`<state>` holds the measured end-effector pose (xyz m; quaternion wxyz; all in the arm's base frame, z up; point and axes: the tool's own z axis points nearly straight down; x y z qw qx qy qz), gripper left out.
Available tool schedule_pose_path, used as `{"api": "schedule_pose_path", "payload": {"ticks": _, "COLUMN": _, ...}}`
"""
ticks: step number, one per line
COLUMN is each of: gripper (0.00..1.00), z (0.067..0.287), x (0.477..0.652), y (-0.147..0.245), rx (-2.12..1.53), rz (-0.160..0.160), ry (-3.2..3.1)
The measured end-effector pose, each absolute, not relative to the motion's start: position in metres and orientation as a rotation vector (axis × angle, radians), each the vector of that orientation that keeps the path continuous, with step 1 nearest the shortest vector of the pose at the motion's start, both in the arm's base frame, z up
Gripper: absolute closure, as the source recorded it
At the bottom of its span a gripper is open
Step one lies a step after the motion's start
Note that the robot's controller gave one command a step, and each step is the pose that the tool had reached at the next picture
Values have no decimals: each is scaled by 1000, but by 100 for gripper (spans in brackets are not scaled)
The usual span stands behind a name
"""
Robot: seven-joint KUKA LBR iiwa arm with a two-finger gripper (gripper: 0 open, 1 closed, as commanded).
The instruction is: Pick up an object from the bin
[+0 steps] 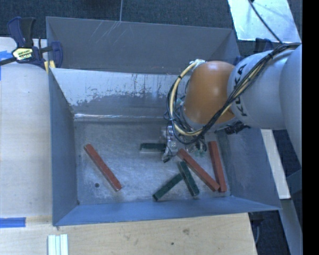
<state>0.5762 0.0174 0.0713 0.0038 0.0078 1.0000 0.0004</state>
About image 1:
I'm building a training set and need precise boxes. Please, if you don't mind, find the dark green flat block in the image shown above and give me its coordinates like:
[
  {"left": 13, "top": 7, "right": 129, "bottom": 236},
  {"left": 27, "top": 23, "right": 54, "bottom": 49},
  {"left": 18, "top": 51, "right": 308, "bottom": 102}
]
[
  {"left": 139, "top": 142, "right": 167, "bottom": 152},
  {"left": 177, "top": 160, "right": 200, "bottom": 198},
  {"left": 152, "top": 173, "right": 184, "bottom": 202}
]

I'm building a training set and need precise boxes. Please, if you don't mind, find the red-brown flat block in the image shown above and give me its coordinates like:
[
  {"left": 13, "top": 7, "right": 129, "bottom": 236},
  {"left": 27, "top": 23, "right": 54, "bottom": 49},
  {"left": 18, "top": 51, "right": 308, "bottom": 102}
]
[
  {"left": 207, "top": 141, "right": 228, "bottom": 193},
  {"left": 83, "top": 143, "right": 123, "bottom": 192},
  {"left": 176, "top": 148, "right": 221, "bottom": 192}
]

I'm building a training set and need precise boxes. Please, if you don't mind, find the grey metal bin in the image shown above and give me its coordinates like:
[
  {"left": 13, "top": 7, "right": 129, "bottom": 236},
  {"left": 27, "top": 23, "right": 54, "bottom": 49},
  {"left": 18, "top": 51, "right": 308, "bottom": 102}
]
[{"left": 45, "top": 16, "right": 283, "bottom": 227}]

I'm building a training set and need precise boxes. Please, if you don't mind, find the pale wood flat board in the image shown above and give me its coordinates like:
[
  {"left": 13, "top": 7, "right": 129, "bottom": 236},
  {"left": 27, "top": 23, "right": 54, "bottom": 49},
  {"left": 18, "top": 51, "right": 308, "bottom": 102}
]
[{"left": 0, "top": 62, "right": 54, "bottom": 219}]

